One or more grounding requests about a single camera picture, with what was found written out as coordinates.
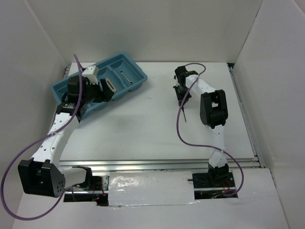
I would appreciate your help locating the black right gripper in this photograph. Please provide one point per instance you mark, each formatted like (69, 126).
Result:
(180, 98)

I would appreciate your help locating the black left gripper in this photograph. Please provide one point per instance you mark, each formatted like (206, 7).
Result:
(106, 95)

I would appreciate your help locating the silver utility knife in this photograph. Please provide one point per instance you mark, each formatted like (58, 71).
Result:
(111, 85)

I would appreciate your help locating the red handled screwdriver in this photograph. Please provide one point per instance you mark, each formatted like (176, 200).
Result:
(184, 113)

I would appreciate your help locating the small silver ratchet wrench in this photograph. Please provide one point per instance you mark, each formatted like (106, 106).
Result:
(126, 77)

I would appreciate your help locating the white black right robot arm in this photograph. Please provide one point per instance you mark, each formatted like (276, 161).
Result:
(213, 114)

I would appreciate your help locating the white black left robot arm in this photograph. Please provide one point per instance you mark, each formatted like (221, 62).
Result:
(42, 174)

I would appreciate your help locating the teal compartment tray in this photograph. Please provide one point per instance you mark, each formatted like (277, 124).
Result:
(66, 91)

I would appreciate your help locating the white front cover board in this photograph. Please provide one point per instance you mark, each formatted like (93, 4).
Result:
(150, 189)

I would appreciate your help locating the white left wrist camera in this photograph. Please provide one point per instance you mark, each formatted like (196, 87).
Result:
(91, 73)

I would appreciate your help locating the aluminium table frame rail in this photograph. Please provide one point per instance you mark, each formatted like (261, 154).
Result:
(145, 130)

